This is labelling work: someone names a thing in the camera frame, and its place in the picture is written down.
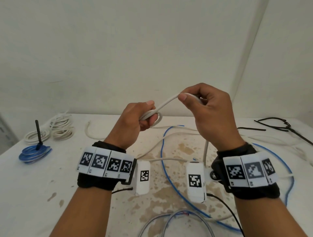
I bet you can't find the person's right hand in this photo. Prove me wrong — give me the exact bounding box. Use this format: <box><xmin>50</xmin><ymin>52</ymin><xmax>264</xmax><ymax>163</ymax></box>
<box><xmin>178</xmin><ymin>83</ymin><xmax>245</xmax><ymax>151</ymax></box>

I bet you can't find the person's left hand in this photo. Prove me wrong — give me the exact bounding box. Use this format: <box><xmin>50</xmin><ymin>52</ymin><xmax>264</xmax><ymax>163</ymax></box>
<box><xmin>104</xmin><ymin>100</ymin><xmax>164</xmax><ymax>150</ymax></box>

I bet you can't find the tangle of white cables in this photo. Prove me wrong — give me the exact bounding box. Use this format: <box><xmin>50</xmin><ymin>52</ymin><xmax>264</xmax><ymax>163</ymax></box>
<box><xmin>84</xmin><ymin>119</ymin><xmax>313</xmax><ymax>220</ymax></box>

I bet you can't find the thick white cable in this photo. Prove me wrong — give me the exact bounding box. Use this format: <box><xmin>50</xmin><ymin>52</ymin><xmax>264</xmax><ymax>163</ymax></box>
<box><xmin>139</xmin><ymin>92</ymin><xmax>210</xmax><ymax>163</ymax></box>
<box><xmin>49</xmin><ymin>113</ymin><xmax>74</xmax><ymax>130</ymax></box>
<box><xmin>52</xmin><ymin>128</ymin><xmax>75</xmax><ymax>140</ymax></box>
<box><xmin>24</xmin><ymin>129</ymin><xmax>51</xmax><ymax>143</ymax></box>

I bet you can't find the bundle of black cable ties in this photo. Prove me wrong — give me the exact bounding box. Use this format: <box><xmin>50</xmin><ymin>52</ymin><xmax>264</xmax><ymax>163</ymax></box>
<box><xmin>254</xmin><ymin>118</ymin><xmax>313</xmax><ymax>146</ymax></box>

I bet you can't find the blue cable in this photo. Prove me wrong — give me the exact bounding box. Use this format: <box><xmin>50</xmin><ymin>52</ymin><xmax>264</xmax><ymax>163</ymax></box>
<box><xmin>19</xmin><ymin>145</ymin><xmax>52</xmax><ymax>164</ymax></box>
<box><xmin>161</xmin><ymin>125</ymin><xmax>295</xmax><ymax>232</ymax></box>

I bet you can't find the person's left forearm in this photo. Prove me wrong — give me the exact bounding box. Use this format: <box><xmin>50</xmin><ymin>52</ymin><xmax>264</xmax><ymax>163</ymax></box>
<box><xmin>50</xmin><ymin>188</ymin><xmax>113</xmax><ymax>237</ymax></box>

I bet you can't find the black left wristband with markers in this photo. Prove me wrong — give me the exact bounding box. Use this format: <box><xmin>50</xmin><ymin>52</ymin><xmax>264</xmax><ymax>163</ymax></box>
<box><xmin>76</xmin><ymin>141</ymin><xmax>137</xmax><ymax>191</ymax></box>

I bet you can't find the black wristband with markers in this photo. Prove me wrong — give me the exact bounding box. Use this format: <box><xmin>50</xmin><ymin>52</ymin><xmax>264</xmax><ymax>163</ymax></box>
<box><xmin>211</xmin><ymin>143</ymin><xmax>281</xmax><ymax>201</ymax></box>
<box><xmin>76</xmin><ymin>141</ymin><xmax>137</xmax><ymax>191</ymax></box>

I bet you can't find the black right wristband with markers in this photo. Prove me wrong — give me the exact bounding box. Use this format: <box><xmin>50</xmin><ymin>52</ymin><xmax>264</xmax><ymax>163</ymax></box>
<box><xmin>211</xmin><ymin>143</ymin><xmax>281</xmax><ymax>201</ymax></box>

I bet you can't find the grey metal shelf rack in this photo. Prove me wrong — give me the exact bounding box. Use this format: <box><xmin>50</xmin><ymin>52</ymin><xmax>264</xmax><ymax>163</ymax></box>
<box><xmin>0</xmin><ymin>115</ymin><xmax>20</xmax><ymax>156</ymax></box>

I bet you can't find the black left camera wire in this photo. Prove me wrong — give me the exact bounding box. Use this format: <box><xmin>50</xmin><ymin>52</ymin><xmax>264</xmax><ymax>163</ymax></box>
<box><xmin>112</xmin><ymin>187</ymin><xmax>134</xmax><ymax>195</ymax></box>

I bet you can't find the black camera wire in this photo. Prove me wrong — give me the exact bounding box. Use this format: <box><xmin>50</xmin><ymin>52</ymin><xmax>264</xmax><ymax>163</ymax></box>
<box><xmin>112</xmin><ymin>187</ymin><xmax>134</xmax><ymax>195</ymax></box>
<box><xmin>206</xmin><ymin>193</ymin><xmax>245</xmax><ymax>237</ymax></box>

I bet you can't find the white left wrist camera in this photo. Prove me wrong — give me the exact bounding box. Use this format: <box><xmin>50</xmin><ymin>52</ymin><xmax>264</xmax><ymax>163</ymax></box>
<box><xmin>133</xmin><ymin>160</ymin><xmax>151</xmax><ymax>196</ymax></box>

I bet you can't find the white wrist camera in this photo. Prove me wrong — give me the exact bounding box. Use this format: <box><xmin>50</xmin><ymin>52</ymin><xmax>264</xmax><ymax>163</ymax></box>
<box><xmin>186</xmin><ymin>160</ymin><xmax>216</xmax><ymax>204</ymax></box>
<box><xmin>133</xmin><ymin>160</ymin><xmax>151</xmax><ymax>196</ymax></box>

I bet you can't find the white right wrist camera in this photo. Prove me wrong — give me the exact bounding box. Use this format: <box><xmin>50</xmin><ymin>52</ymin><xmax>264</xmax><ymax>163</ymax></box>
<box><xmin>186</xmin><ymin>160</ymin><xmax>216</xmax><ymax>204</ymax></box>

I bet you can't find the black right camera wire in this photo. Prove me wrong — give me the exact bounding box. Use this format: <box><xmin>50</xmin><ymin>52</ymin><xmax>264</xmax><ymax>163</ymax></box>
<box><xmin>206</xmin><ymin>193</ymin><xmax>245</xmax><ymax>237</ymax></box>

